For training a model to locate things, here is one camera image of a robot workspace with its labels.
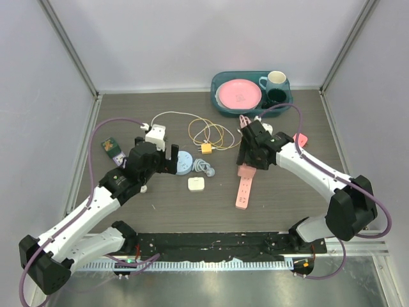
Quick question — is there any purple power strip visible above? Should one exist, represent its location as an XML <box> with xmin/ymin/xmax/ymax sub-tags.
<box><xmin>112</xmin><ymin>152</ymin><xmax>127</xmax><ymax>168</ymax></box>

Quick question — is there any yellow cable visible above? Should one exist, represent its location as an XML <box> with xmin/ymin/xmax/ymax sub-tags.
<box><xmin>187</xmin><ymin>118</ymin><xmax>243</xmax><ymax>151</ymax></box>

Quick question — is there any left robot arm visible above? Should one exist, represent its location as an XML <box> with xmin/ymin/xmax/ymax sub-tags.
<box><xmin>19</xmin><ymin>137</ymin><xmax>179</xmax><ymax>295</ymax></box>

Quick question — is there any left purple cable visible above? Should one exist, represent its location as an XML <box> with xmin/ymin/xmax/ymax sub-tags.
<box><xmin>18</xmin><ymin>117</ymin><xmax>160</xmax><ymax>307</ymax></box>

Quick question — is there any white charger cable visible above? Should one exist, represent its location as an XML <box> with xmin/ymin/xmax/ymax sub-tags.
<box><xmin>150</xmin><ymin>110</ymin><xmax>236</xmax><ymax>150</ymax></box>

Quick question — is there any pink cube socket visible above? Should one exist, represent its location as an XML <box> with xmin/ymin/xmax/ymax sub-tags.
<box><xmin>238</xmin><ymin>164</ymin><xmax>256</xmax><ymax>179</ymax></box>

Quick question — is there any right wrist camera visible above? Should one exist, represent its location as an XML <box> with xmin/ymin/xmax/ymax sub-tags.
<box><xmin>254</xmin><ymin>116</ymin><xmax>274</xmax><ymax>135</ymax></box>

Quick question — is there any slotted cable duct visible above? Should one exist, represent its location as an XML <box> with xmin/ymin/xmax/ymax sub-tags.
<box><xmin>78</xmin><ymin>258</ymin><xmax>293</xmax><ymax>272</ymax></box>

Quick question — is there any pink plate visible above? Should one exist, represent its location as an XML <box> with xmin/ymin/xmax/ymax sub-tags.
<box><xmin>216</xmin><ymin>79</ymin><xmax>262</xmax><ymax>110</ymax></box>

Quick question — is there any dark green cube socket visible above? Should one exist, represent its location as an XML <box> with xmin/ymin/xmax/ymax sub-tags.
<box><xmin>101</xmin><ymin>138</ymin><xmax>121</xmax><ymax>159</ymax></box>

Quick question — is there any teal plastic bin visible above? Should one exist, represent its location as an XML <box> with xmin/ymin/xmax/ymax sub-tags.
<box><xmin>210</xmin><ymin>70</ymin><xmax>293</xmax><ymax>117</ymax></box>

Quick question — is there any pink power strip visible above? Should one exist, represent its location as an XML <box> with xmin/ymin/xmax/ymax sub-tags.
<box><xmin>235</xmin><ymin>177</ymin><xmax>252</xmax><ymax>210</ymax></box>

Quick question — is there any white square charger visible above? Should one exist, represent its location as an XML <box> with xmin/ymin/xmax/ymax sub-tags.
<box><xmin>187</xmin><ymin>177</ymin><xmax>205</xmax><ymax>192</ymax></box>

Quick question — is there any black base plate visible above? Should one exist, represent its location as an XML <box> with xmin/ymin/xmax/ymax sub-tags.
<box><xmin>131</xmin><ymin>232</ymin><xmax>327</xmax><ymax>262</ymax></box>

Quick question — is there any round blue power strip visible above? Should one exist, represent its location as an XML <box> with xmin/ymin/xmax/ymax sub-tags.
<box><xmin>176</xmin><ymin>150</ymin><xmax>194</xmax><ymax>176</ymax></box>

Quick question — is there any yellow charger plug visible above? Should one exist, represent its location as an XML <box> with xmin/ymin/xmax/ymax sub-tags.
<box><xmin>198</xmin><ymin>143</ymin><xmax>213</xmax><ymax>155</ymax></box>

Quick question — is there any light blue mug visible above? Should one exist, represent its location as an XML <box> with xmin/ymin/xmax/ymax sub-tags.
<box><xmin>258</xmin><ymin>70</ymin><xmax>287</xmax><ymax>93</ymax></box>

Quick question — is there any dark green mug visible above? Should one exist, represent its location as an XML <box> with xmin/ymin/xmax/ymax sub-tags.
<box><xmin>265</xmin><ymin>88</ymin><xmax>287</xmax><ymax>108</ymax></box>

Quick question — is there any pink coiled cord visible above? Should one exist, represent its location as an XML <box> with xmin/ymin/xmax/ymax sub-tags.
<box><xmin>238</xmin><ymin>114</ymin><xmax>309</xmax><ymax>148</ymax></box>

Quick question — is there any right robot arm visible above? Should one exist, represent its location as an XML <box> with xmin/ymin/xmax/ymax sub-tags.
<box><xmin>236</xmin><ymin>120</ymin><xmax>378</xmax><ymax>253</ymax></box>

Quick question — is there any blue coiled cord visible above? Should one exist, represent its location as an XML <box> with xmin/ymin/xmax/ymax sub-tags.
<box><xmin>191</xmin><ymin>158</ymin><xmax>216</xmax><ymax>178</ymax></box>

